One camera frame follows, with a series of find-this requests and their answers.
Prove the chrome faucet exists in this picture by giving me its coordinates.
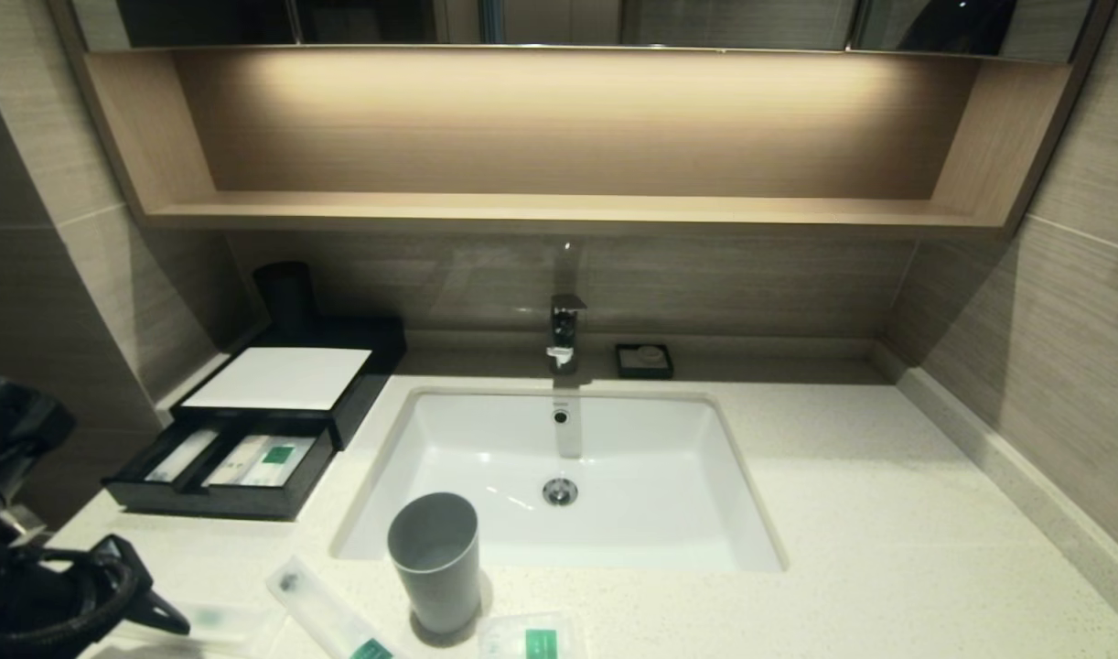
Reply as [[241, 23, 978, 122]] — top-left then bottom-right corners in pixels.
[[547, 294, 588, 376]]

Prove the white board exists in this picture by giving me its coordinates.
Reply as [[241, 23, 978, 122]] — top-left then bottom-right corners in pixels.
[[184, 348, 374, 411]]

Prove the black drawer amenity box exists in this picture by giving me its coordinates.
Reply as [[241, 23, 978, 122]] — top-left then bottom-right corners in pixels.
[[103, 412, 339, 521]]

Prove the grey plastic cup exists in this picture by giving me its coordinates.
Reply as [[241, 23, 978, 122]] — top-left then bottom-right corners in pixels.
[[385, 492, 481, 634]]

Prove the black cable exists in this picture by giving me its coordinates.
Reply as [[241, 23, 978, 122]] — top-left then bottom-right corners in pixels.
[[0, 547, 141, 658]]

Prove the black soap dish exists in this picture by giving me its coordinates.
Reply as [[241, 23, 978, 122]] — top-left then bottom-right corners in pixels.
[[615, 344, 675, 381]]

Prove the vanity kit packet green label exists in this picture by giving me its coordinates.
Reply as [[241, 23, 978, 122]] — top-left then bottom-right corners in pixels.
[[239, 437, 318, 489]]

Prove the comb packet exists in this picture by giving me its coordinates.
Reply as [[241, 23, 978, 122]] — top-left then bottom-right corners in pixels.
[[202, 435, 273, 487]]

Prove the mirror cabinet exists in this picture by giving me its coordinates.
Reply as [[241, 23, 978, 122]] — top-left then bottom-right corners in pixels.
[[72, 0, 1095, 63]]

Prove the packet with green square label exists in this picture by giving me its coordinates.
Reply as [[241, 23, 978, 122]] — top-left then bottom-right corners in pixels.
[[479, 611, 589, 659]]

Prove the wooden wall shelf niche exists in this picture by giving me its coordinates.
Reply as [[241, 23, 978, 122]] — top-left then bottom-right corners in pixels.
[[51, 44, 1113, 239]]

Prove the plain white amenity packet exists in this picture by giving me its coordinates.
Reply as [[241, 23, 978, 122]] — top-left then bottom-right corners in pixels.
[[145, 428, 220, 484]]

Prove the black amenity box housing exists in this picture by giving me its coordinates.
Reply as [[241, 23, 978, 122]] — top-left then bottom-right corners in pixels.
[[170, 316, 409, 451]]

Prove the clear toothbrush packet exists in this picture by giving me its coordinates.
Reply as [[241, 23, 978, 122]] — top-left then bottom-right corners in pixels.
[[111, 600, 281, 658]]

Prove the toothbrush packet with green label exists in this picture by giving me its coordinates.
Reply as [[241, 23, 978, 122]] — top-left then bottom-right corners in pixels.
[[266, 556, 404, 659]]

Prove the black cylindrical cup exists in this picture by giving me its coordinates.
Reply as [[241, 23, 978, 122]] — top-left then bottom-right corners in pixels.
[[253, 262, 320, 335]]

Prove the white sink basin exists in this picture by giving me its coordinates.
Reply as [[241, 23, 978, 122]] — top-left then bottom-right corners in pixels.
[[330, 387, 789, 575]]

